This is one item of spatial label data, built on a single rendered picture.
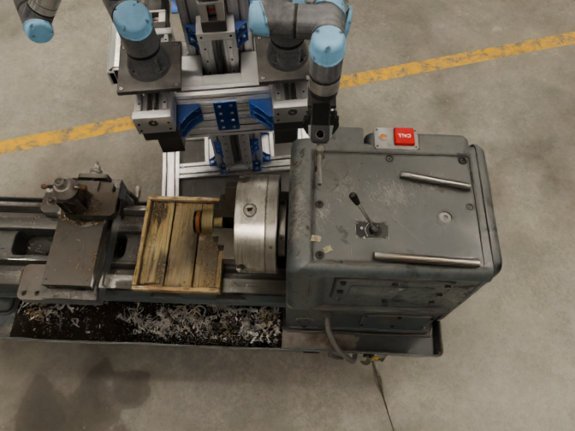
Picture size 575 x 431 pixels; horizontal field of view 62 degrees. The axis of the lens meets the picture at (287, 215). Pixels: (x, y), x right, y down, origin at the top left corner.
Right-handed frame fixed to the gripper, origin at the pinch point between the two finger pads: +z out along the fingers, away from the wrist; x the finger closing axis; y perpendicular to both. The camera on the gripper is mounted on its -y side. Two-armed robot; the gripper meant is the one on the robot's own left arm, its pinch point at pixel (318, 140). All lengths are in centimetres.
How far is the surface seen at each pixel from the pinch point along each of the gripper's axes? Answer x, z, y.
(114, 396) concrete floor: 92, 138, -56
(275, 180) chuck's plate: 12.4, 16.8, -2.9
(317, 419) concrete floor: -7, 138, -65
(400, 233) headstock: -22.9, 12.3, -22.1
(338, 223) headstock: -5.9, 12.3, -19.2
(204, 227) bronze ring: 34.6, 27.2, -14.5
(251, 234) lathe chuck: 18.6, 17.2, -20.9
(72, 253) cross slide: 81, 41, -19
